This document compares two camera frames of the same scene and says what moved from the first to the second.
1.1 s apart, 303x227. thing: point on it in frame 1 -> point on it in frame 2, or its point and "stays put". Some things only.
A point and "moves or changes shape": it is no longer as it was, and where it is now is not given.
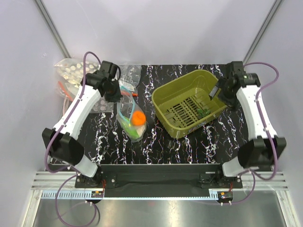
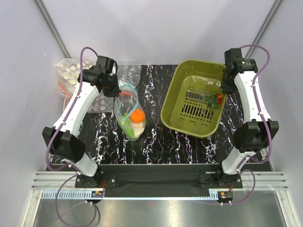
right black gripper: (233, 103) -> (225, 88)
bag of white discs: (72, 70) stays put
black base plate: (118, 181) stays put
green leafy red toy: (202, 113) -> (213, 100)
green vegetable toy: (131, 131) moves or changes shape
